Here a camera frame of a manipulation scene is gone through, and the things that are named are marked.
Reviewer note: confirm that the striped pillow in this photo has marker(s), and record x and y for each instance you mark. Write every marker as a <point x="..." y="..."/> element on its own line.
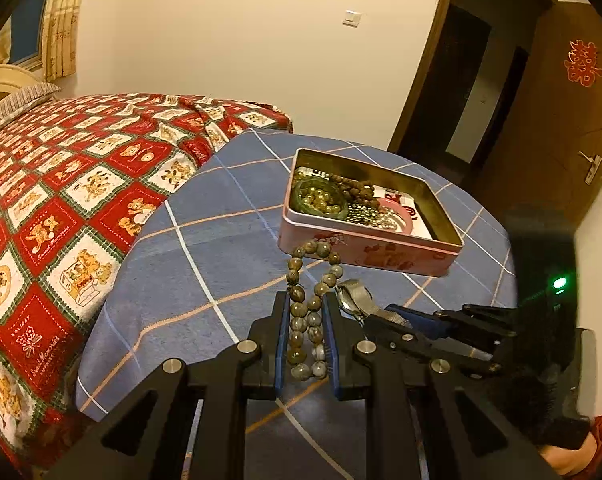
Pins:
<point x="17" y="103"/>

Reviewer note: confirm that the beige curtain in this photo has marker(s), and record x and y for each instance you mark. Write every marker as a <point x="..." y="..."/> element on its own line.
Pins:
<point x="58" y="38"/>

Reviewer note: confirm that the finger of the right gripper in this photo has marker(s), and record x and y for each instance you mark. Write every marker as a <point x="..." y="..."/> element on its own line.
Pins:
<point x="465" y="324"/>
<point x="417" y="346"/>

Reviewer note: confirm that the brown wooden door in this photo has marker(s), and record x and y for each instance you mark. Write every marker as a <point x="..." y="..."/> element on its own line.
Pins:
<point x="535" y="161"/>

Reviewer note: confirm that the red patterned bedspread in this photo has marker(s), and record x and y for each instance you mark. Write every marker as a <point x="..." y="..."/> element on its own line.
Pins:
<point x="79" y="178"/>

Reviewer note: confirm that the silver metal watch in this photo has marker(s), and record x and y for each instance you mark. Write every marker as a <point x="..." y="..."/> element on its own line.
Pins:
<point x="356" y="300"/>

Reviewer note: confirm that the paper sheet in tin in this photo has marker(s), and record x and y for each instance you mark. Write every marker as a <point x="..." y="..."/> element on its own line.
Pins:
<point x="335" y="197"/>

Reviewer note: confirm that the metal door handle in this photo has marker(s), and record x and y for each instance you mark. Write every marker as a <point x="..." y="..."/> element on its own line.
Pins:
<point x="595" y="163"/>

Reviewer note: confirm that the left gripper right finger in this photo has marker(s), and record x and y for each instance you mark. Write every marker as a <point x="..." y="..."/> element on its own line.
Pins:
<point x="361" y="369"/>

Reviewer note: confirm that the red double happiness sticker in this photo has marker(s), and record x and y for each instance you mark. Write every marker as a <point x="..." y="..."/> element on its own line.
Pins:
<point x="581" y="63"/>

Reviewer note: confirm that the pink metal tin box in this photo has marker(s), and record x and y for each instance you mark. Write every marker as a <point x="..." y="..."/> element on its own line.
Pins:
<point x="371" y="247"/>

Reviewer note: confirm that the white light switch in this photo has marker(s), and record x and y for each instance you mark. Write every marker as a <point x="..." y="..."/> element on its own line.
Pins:
<point x="351" y="18"/>

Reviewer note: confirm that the cream wooden headboard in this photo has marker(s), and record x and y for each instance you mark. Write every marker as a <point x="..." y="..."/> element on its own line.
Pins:
<point x="13" y="78"/>

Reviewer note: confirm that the wooden door frame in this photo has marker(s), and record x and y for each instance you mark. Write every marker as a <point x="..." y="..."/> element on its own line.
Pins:
<point x="420" y="76"/>

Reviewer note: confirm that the window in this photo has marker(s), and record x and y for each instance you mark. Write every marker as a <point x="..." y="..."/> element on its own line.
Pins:
<point x="26" y="23"/>

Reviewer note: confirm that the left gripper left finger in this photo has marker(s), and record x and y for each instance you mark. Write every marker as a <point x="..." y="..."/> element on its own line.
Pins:
<point x="252" y="369"/>

